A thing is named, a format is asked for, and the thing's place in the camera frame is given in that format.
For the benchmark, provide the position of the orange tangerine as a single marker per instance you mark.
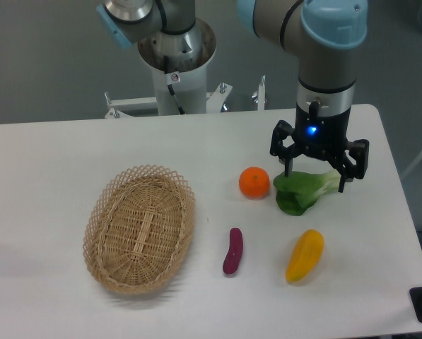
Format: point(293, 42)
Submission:
point(254, 182)

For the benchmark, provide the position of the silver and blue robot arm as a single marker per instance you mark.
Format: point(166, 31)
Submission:
point(324, 35)

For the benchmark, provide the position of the white metal base frame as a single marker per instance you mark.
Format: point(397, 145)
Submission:
point(215, 102)

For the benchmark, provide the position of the green bok choy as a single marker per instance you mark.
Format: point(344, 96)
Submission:
point(300, 190)

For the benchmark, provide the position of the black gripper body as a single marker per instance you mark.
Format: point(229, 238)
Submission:
point(321, 138)

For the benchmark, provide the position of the yellow mango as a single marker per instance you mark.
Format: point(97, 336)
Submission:
point(305, 256)

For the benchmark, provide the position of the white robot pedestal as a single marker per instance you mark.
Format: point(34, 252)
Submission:
point(178, 63)

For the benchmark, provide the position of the purple sweet potato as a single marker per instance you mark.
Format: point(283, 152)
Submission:
point(235, 251)

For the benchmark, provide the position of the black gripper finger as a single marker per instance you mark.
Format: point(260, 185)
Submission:
point(286, 155)
point(350, 159)

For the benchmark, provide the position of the woven wicker basket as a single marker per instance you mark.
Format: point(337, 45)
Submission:
point(140, 230)

